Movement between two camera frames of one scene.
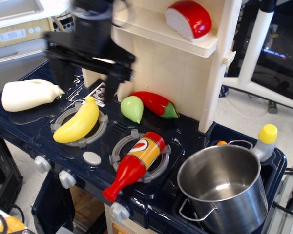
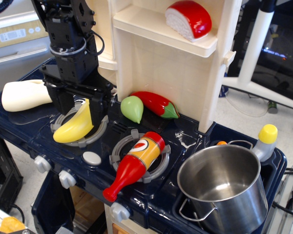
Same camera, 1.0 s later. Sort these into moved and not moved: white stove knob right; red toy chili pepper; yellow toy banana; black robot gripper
Moved: black robot gripper
Not moved: red toy chili pepper; white stove knob right; yellow toy banana
